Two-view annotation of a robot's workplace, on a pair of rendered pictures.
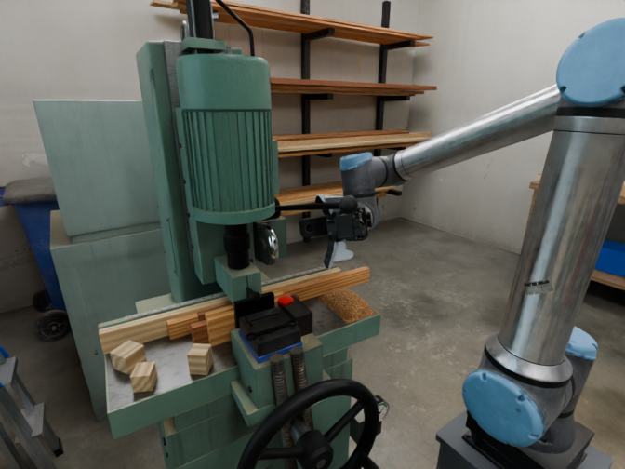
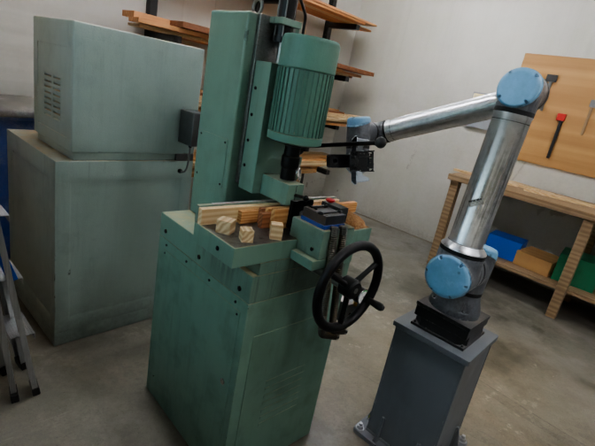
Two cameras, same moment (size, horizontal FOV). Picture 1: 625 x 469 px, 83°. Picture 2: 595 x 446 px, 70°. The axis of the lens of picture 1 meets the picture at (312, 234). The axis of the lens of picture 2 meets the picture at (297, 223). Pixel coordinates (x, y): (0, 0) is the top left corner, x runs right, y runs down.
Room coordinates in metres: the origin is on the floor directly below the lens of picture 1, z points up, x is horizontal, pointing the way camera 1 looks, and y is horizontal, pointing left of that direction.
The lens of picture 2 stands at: (-0.59, 0.47, 1.34)
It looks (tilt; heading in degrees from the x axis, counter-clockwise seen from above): 18 degrees down; 345
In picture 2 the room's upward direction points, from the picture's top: 11 degrees clockwise
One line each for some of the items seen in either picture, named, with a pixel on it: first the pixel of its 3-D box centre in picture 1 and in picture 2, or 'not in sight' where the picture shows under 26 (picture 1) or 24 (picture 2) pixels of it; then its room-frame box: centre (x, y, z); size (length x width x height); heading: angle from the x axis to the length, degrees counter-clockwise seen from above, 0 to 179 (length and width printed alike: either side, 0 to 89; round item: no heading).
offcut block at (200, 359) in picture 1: (200, 358); (275, 230); (0.57, 0.22, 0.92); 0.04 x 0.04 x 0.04; 85
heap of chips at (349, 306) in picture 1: (346, 299); (348, 217); (0.80, -0.09, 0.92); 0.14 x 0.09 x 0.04; 31
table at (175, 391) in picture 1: (260, 350); (299, 238); (0.66, 0.12, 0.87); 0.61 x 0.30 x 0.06; 121
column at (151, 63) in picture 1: (200, 190); (240, 125); (1.00, 0.32, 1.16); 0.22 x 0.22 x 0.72; 31
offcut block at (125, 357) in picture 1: (128, 356); (226, 225); (0.58, 0.36, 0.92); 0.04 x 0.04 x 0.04; 65
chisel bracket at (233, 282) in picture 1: (238, 279); (281, 190); (0.77, 0.18, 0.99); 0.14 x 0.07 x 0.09; 31
